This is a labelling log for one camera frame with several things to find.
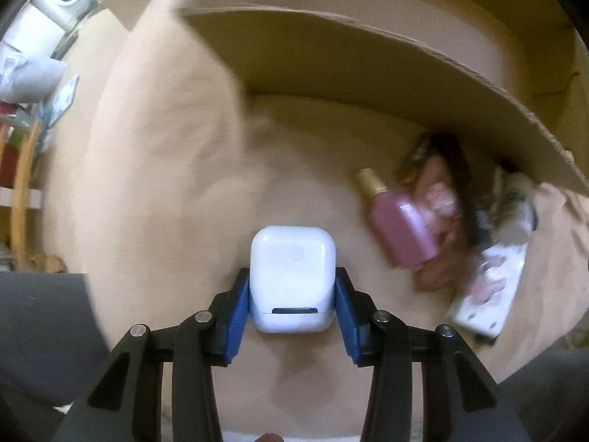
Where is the person's grey trouser leg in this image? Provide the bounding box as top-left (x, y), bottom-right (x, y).
top-left (0, 271), bottom-right (112, 421)
top-left (497, 347), bottom-right (589, 442)

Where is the white plastic bottle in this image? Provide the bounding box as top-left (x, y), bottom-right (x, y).
top-left (499, 172), bottom-right (539, 245)

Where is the light printed floor sheet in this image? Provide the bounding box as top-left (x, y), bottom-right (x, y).
top-left (45, 75), bottom-right (80, 130)

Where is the white earbuds case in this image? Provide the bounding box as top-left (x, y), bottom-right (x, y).
top-left (250, 225), bottom-right (338, 333)

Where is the pink bottle with gold cap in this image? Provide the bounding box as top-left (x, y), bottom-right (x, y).
top-left (354, 168), bottom-right (440, 271)

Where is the brown cardboard box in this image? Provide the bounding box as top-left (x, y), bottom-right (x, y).
top-left (138, 0), bottom-right (589, 192)

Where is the white rectangular box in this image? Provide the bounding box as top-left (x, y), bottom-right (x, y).
top-left (446, 242), bottom-right (528, 344)

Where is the pink floral packet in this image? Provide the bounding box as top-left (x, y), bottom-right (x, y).
top-left (414, 179), bottom-right (482, 293)

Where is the curved wooden chair frame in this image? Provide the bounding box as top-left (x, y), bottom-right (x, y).
top-left (10, 119), bottom-right (43, 271)

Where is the person's grey trouser right leg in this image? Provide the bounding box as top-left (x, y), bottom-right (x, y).
top-left (497, 347), bottom-right (589, 442)

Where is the dark brown small item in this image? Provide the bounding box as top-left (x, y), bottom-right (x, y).
top-left (398, 131), bottom-right (479, 245)

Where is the white plastic bag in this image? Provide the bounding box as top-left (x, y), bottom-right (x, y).
top-left (0, 50), bottom-right (68, 103)

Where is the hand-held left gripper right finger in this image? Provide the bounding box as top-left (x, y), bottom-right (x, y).
top-left (334, 267), bottom-right (531, 442)

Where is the person's grey trouser left leg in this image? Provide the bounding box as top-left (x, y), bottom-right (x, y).
top-left (0, 271), bottom-right (112, 421)

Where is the beige round ottoman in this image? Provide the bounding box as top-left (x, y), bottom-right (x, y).
top-left (42, 0), bottom-right (589, 439)

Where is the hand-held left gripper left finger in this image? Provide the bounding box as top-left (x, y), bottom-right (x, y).
top-left (50, 268), bottom-right (252, 442)

